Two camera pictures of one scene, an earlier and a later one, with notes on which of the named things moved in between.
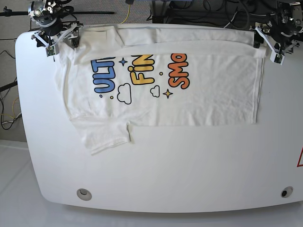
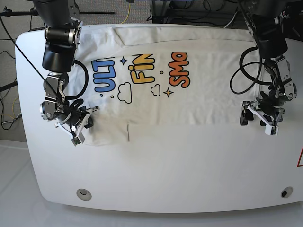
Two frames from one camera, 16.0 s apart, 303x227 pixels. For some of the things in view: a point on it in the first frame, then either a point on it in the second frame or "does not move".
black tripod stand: (8, 13) does not move
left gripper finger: (258, 39) to (246, 115)
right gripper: (52, 40) to (74, 125)
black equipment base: (253, 13) does not move
